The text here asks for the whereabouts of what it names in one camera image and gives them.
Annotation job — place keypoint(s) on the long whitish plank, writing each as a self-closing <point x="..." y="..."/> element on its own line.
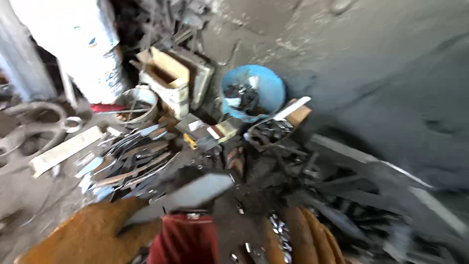
<point x="66" y="151"/>

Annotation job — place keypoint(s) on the white round bucket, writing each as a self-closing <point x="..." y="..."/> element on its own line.
<point x="151" y="98"/>

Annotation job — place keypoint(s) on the open cardboard box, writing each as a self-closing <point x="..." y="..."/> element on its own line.
<point x="166" y="86"/>

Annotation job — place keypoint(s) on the pile of dark scrap pieces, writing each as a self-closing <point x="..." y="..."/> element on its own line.
<point x="249" y="98"/>

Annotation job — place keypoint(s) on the grey pointed metal plate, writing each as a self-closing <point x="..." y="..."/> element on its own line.
<point x="194" y="191"/>

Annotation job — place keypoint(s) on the person's left fingers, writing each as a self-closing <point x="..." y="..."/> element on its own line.
<point x="119" y="209"/>

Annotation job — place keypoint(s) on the brown cardboard piece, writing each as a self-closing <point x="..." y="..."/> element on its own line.
<point x="299" y="115"/>

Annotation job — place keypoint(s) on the grey dusty hoops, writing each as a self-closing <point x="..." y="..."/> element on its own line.
<point x="36" y="126"/>

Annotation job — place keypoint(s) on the yellow cutter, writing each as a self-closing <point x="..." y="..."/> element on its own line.
<point x="190" y="141"/>

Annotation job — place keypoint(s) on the red plastic piece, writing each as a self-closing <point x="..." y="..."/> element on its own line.
<point x="106" y="107"/>

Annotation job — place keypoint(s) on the heap of dusty scrap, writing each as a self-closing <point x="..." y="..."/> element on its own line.
<point x="168" y="18"/>

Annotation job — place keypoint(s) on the white flat strip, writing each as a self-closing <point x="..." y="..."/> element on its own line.
<point x="293" y="108"/>

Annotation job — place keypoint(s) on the person's left thumb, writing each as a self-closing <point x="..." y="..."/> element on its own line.
<point x="144" y="231"/>

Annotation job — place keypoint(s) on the person's left hand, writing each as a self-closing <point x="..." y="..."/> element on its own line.
<point x="80" y="234"/>

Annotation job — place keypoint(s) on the grey flat box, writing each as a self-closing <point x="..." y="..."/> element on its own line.
<point x="198" y="132"/>

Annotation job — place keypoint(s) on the person's right fingers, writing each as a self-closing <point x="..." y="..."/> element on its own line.
<point x="304" y="234"/>

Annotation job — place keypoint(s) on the pile of small metal parts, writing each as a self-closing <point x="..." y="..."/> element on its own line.
<point x="273" y="130"/>

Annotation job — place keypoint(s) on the blue round tub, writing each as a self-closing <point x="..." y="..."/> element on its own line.
<point x="273" y="88"/>

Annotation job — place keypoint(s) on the pile of metal offcuts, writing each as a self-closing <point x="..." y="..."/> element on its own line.
<point x="351" y="205"/>

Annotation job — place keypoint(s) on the grey rectangular panel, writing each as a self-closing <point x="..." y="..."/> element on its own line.
<point x="202" y="80"/>

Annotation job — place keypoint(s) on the pale yellow small box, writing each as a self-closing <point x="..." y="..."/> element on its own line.
<point x="226" y="131"/>

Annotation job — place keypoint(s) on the long grey bar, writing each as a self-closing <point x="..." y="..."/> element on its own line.
<point x="344" y="148"/>

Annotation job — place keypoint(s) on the red cloth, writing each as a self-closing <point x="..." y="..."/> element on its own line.
<point x="185" y="240"/>

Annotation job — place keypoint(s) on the large white sack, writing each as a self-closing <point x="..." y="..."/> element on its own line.
<point x="73" y="40"/>

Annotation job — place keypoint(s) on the person's right hand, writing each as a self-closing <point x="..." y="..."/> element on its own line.
<point x="307" y="238"/>

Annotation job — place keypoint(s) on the pile of metal strips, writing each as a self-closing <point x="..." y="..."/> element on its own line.
<point x="135" y="157"/>

